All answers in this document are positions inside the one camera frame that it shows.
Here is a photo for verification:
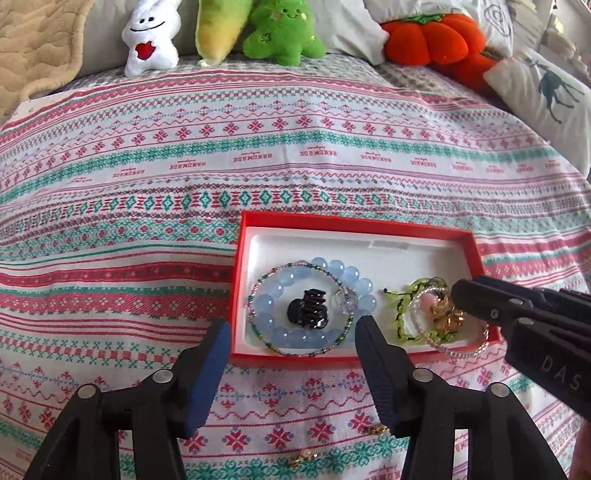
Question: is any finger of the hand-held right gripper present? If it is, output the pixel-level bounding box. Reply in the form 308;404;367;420
450;275;550;333

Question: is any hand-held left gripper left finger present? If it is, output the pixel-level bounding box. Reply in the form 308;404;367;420
25;318;232;480

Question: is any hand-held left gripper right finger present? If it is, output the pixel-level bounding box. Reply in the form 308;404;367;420
355;315;568;480

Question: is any gold flower charm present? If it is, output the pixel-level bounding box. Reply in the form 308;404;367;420
431;305;465;330

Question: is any clear bead bracelet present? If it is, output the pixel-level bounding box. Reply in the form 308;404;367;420
411;286;490;358

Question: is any thin multicolour bead bracelet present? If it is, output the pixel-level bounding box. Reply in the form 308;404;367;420
248;261;356;358

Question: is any green bead bracelet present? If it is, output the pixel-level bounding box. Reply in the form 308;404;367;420
384;279;439;344

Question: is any black hair claw clip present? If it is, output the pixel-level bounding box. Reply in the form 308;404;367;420
286;288;329;330

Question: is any blue bead bracelet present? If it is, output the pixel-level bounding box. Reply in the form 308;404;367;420
252;256;378;356

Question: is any red cardboard box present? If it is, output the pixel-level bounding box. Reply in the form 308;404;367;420
229;211;502;367

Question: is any patterned woven cloth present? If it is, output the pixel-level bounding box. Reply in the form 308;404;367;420
0;51;591;480

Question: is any white deer print pillow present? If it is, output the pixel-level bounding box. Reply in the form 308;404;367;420
482;46;591;178

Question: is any grey checked cloth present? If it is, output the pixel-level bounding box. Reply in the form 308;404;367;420
374;58;490;100

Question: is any orange pumpkin plush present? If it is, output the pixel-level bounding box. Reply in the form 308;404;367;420
381;13;506;90

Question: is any white swirl print pillow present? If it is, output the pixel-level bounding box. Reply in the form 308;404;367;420
457;0;515;58

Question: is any plain white pillow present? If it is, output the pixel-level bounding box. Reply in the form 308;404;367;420
307;0;391;65

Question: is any yellow green plush toy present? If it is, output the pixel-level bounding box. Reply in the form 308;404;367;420
194;0;254;65

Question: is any white plush toy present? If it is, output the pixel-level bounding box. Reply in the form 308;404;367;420
121;0;181;78

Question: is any beige quilted blanket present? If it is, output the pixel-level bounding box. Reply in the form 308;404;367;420
0;0;95;123

